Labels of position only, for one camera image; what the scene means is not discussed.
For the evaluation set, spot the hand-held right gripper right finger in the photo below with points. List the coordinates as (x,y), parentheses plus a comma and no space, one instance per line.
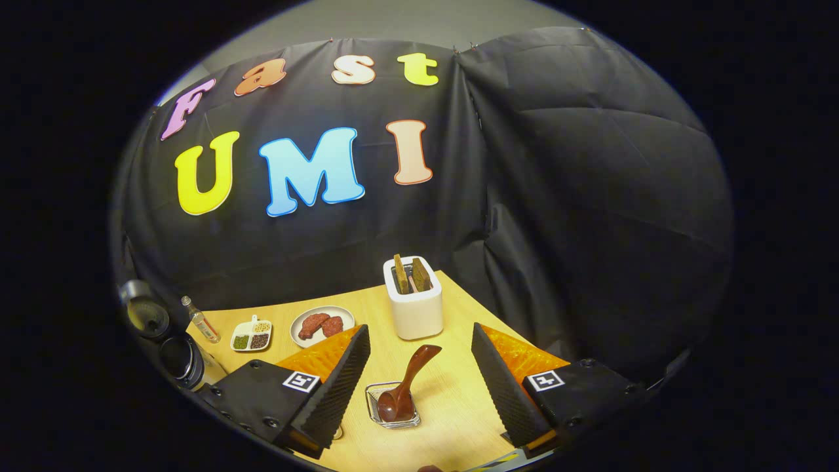
(505,393)

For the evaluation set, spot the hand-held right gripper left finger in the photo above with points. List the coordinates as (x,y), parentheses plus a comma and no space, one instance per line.
(341,387)

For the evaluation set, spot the clear chopstick holder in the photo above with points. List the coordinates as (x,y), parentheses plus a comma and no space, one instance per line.
(373,400)

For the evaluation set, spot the dark wooden spoon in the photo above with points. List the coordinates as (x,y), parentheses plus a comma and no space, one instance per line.
(409,373)

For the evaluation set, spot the dark grey rice cooker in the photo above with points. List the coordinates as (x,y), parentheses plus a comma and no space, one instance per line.
(183,360)

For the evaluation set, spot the red meat piece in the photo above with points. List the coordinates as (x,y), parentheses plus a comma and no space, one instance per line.
(311,324)
(334,326)

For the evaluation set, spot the round white plate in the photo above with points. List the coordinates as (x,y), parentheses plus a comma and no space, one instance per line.
(328,310)

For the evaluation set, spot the pile of dark red beans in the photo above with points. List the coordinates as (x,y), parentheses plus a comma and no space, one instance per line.
(259,340)

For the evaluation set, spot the pile of yellow beans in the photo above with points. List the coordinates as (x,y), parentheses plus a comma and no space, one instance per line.
(261,326)

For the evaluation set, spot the white toaster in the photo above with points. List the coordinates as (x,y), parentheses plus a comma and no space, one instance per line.
(416,314)

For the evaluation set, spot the pile of green beans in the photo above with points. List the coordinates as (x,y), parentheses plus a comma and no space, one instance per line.
(240,341)

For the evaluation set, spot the white divided dish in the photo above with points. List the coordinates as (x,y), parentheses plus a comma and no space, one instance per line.
(244,328)

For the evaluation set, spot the brown toast slice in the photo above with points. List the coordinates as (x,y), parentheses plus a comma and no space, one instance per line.
(400,274)
(421,275)

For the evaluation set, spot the small clear glass bottle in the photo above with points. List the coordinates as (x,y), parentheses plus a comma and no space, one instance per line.
(204,328)

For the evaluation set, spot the black backdrop cloth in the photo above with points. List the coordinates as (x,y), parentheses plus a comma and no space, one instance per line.
(590,196)

